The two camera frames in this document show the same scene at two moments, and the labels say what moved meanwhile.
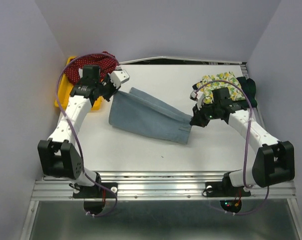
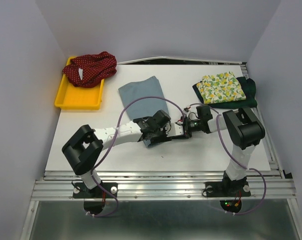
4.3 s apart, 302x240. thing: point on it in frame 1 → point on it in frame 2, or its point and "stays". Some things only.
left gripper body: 106,88 → 161,135
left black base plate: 94,197 stays
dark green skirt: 248,86 stays
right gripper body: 205,113 → 190,126
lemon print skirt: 207,89 stays
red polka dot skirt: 106,61 stays
